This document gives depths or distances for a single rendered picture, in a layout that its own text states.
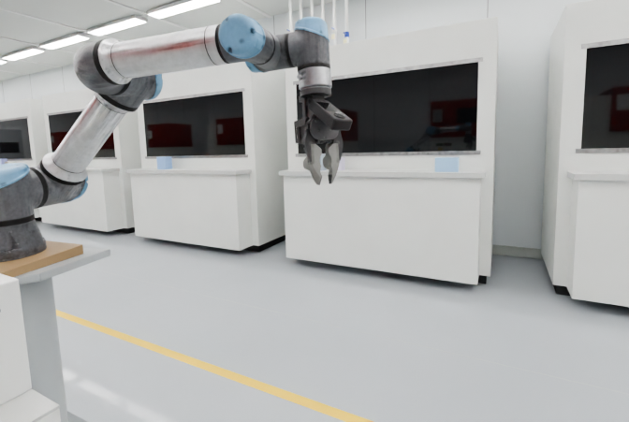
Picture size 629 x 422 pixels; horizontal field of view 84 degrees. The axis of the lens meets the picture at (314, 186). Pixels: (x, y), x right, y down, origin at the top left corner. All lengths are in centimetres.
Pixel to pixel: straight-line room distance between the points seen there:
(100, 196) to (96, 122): 429
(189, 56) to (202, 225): 329
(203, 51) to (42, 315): 83
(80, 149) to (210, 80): 306
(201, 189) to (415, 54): 246
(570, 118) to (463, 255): 117
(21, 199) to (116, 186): 424
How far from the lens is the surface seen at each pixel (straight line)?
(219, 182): 372
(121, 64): 87
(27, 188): 117
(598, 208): 280
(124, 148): 534
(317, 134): 77
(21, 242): 117
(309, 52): 81
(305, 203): 315
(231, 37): 72
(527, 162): 384
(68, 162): 118
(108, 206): 533
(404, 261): 293
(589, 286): 291
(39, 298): 121
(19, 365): 58
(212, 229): 389
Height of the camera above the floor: 110
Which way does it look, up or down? 6 degrees down
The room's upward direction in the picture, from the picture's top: 2 degrees counter-clockwise
